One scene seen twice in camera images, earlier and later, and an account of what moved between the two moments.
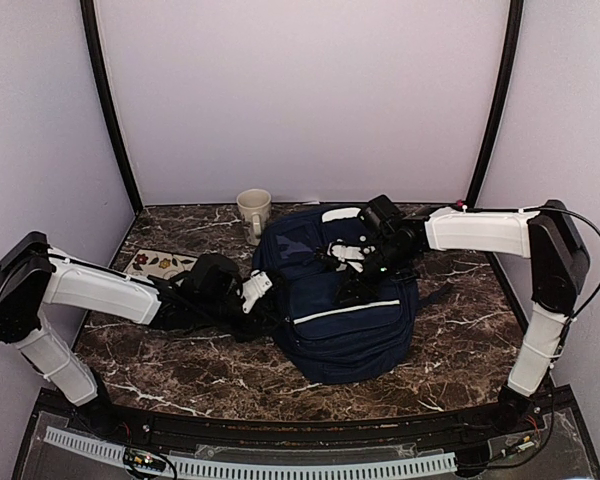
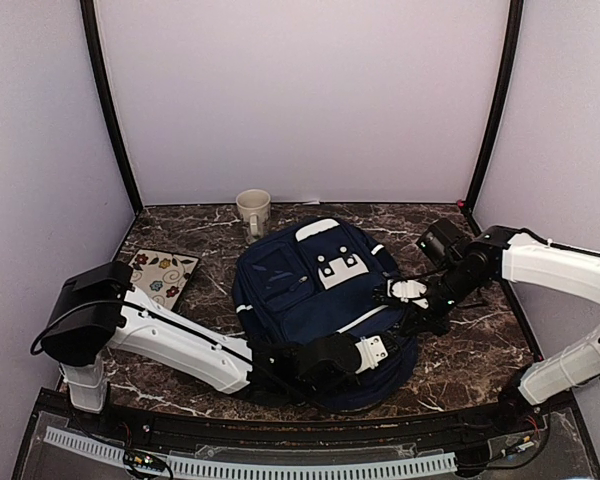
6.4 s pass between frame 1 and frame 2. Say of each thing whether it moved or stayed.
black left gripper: moved
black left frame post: stayed
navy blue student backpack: moved
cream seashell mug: stayed
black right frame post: stayed
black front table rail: stayed
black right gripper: moved
